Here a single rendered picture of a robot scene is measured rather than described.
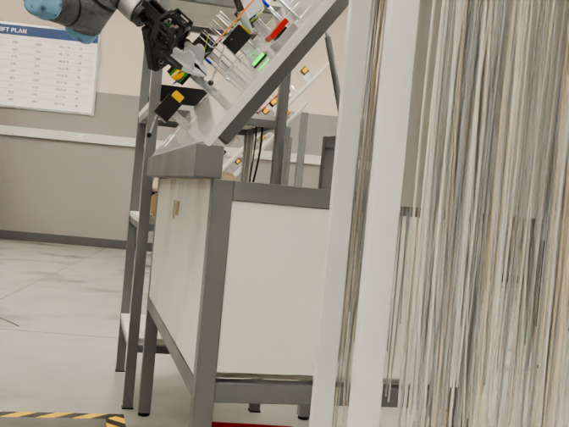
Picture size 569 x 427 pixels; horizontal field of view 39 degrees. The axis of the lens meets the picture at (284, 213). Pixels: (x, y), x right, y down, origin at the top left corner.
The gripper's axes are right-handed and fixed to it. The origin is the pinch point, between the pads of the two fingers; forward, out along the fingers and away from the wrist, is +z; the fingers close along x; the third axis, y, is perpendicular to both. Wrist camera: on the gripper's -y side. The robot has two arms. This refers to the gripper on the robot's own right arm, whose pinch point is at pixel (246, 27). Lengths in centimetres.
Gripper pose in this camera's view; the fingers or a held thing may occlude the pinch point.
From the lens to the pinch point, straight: 189.1
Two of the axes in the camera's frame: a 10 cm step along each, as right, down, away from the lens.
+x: -0.8, -2.3, 9.7
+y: 9.2, -4.0, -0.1
